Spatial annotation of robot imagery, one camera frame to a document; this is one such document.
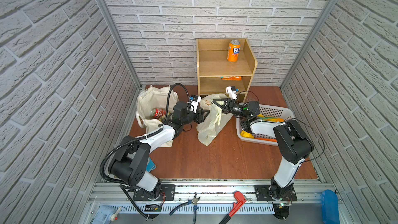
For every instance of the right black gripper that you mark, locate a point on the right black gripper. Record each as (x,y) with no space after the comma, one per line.
(225,103)

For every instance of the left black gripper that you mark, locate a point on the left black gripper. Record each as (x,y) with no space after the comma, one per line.
(198,115)

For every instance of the cream plastic grocery bag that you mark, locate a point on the cream plastic grocery bag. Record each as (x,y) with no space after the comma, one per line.
(215,121)

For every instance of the red cola can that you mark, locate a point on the red cola can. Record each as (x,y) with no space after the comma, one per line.
(157,113)

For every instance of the white floral canvas tote bag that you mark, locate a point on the white floral canvas tote bag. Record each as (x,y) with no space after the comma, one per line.
(151,107)

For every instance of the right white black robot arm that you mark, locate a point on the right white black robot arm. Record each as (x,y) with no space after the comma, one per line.
(294,144)

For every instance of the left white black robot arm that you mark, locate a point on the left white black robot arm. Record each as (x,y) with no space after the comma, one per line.
(127,163)

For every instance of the orange Fox's candy bag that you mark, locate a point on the orange Fox's candy bag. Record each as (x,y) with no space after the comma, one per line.
(235,78)

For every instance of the yellow lemon toy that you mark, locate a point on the yellow lemon toy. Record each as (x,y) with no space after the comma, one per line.
(246,135)

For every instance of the wooden shelf unit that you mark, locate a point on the wooden shelf unit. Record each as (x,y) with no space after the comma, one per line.
(212,64)

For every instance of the white plastic basket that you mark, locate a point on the white plastic basket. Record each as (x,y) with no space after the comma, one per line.
(262,127)

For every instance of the orange Fanta can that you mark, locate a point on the orange Fanta can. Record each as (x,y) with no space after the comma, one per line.
(233,50)

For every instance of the grey blue work glove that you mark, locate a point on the grey blue work glove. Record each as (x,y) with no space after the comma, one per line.
(150,165)

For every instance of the red black clamp tool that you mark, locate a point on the red black clamp tool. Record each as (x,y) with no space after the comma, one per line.
(240,201)

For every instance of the white spray bottle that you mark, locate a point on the white spray bottle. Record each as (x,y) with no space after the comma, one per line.
(106,215)

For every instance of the blue plastic container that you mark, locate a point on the blue plastic container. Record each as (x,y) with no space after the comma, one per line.
(330,207)

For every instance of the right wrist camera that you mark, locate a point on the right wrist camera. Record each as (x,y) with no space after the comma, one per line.
(232,92)

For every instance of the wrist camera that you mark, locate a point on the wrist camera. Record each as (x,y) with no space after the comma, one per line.
(232,92)
(194,101)

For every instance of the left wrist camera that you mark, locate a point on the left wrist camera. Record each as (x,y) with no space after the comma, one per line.
(194,101)

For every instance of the blue handled pliers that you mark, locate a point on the blue handled pliers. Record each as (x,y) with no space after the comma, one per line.
(193,202)

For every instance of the aluminium mounting rail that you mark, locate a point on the aluminium mounting rail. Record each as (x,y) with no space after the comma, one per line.
(216,196)

